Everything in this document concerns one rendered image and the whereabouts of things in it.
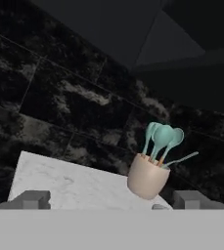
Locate small grey rounded object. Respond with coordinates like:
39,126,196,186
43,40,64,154
152,203,170,211

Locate teal spoon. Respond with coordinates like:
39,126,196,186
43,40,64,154
149,123,176,161
157,127,185,165
141,121,160,156

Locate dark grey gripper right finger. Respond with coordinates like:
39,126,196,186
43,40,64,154
172,189,224,210

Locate dark wall cabinet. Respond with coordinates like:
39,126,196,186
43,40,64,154
129,0,224,115

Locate grey thin utensil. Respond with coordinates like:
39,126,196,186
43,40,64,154
161,150,200,169

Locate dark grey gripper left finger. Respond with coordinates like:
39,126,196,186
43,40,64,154
0,189,52,210

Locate dark cabinet door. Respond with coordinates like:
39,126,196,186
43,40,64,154
29,0,165,70

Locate beige utensil pot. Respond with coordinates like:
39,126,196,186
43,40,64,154
126,152,171,200

